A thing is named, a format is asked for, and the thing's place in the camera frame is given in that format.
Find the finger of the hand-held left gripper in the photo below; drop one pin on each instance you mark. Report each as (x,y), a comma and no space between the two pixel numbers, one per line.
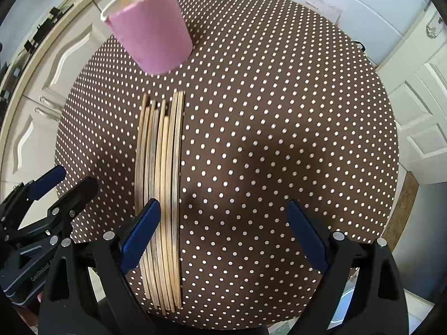
(82,192)
(49,181)

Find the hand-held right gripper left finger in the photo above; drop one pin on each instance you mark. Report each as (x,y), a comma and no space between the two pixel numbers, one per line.
(141,237)

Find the beige countertop edge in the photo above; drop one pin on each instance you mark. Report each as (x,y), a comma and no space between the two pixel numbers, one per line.
(35,47)

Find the white panelled door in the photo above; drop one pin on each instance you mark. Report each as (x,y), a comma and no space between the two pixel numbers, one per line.
(419,111)

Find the pink paper cup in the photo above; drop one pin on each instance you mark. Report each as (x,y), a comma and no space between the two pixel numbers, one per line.
(153,31)

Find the large white glossy panel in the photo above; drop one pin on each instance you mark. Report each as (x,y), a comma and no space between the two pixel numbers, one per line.
(366,7)

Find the brown polka dot tablecloth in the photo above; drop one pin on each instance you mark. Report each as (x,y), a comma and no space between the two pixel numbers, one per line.
(262,111)

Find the row of bamboo chopsticks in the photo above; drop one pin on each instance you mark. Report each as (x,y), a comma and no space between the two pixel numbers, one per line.
(171,181)

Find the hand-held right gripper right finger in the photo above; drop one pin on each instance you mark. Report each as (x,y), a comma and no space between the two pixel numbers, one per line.
(307,237)

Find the white cabinet door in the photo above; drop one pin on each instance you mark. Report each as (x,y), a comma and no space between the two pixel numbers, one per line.
(70,59)
(24,136)

